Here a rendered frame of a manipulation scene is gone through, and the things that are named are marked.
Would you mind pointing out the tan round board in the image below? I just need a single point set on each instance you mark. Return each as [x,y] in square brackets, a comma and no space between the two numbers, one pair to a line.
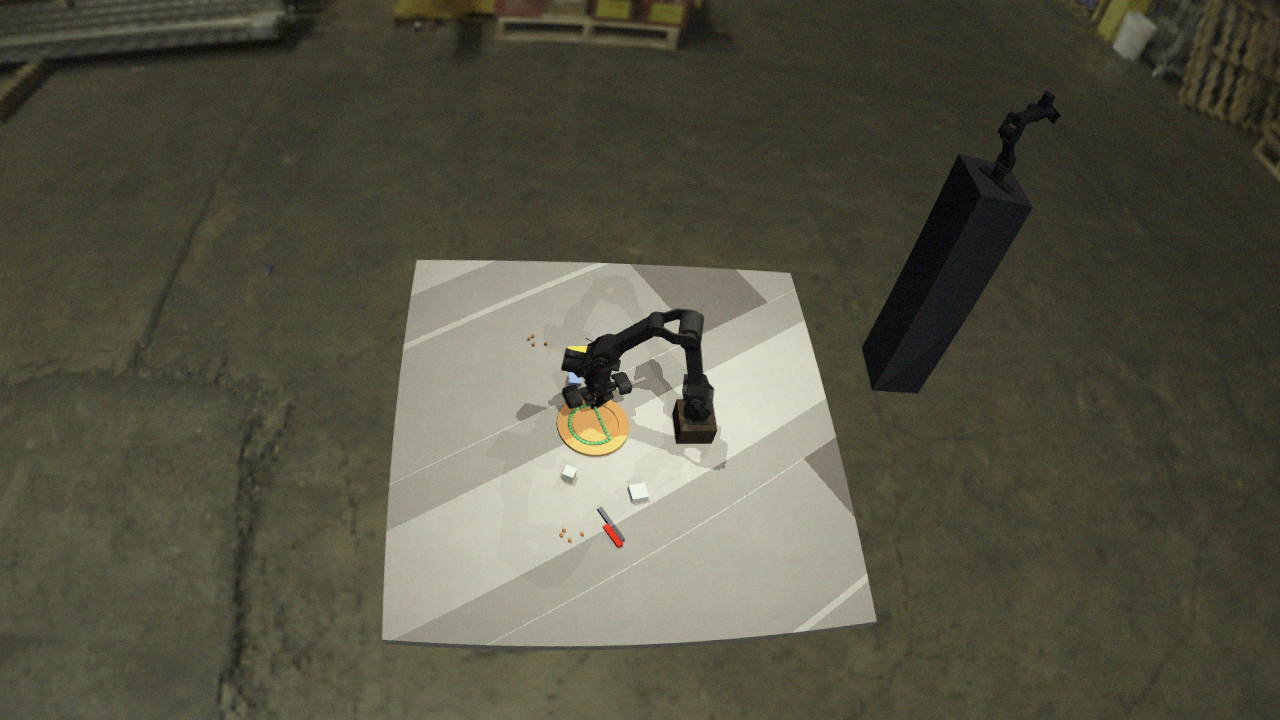
[586,425]

